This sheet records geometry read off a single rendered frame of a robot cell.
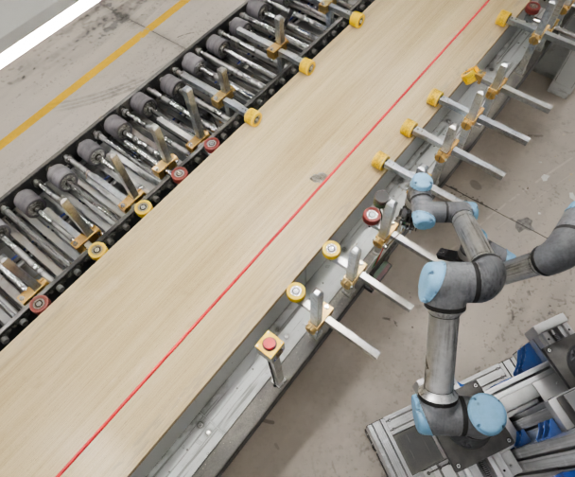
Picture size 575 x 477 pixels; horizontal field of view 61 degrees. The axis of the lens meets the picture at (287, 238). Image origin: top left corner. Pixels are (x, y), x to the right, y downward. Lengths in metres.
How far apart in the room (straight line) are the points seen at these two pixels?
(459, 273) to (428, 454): 1.39
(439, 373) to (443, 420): 0.14
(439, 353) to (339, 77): 1.72
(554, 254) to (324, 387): 1.63
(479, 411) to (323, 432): 1.34
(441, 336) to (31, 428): 1.50
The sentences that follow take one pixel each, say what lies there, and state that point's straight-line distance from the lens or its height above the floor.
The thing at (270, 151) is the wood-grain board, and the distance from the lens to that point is 2.41.
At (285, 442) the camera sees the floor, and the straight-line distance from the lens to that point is 2.78.
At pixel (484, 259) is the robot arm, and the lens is 1.49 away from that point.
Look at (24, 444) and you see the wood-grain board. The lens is 2.14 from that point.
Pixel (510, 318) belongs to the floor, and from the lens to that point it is 3.17.
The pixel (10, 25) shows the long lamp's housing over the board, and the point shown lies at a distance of 0.80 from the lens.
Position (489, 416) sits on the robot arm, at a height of 1.27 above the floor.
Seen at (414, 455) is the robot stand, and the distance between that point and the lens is 2.61.
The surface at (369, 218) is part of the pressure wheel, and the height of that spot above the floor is 0.91.
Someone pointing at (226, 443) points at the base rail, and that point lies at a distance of 2.10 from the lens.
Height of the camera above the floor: 2.77
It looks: 61 degrees down
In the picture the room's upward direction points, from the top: 5 degrees counter-clockwise
